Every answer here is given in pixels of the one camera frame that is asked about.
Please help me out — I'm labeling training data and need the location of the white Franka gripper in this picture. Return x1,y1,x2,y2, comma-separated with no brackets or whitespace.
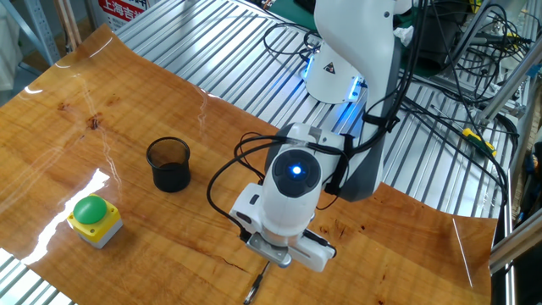
228,182,338,274

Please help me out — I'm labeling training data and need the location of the black and clear pen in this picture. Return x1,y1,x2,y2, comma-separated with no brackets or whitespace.
243,261,272,305

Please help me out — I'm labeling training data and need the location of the black mesh pen holder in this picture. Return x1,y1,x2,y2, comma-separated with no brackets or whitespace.
146,136,192,194

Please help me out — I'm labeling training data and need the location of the glossy wood pattern mat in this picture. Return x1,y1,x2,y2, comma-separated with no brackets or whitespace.
0,24,499,305

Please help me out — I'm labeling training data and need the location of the yellow box green push button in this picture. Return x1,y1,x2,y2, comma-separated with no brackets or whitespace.
66,194,124,250

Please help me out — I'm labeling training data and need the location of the crumpled white tissue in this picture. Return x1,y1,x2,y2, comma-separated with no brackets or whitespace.
392,25,415,47

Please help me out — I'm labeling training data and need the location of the green cutting mat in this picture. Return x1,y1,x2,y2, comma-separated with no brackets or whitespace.
268,0,451,78

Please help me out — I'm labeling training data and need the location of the red and white sign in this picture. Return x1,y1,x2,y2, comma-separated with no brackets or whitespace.
97,0,147,31

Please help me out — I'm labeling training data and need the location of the pair of wooden sticks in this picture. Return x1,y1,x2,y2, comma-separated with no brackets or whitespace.
53,0,83,53

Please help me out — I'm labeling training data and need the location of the grey perforated metal strut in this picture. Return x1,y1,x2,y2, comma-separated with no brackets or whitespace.
0,0,61,67

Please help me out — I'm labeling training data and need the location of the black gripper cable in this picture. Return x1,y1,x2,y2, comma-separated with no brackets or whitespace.
206,130,352,239

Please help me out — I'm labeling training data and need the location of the black cable bundle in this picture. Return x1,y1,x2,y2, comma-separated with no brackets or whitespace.
262,20,510,207

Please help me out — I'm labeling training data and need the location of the yellow green handle screwdriver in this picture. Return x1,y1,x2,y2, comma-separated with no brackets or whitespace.
430,104,498,158

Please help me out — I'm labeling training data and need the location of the thick aluminium frame beam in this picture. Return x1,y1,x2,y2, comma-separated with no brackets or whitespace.
489,219,542,275

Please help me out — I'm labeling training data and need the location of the slanted aluminium frame beam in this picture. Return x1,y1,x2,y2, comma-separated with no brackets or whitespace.
478,46,542,124

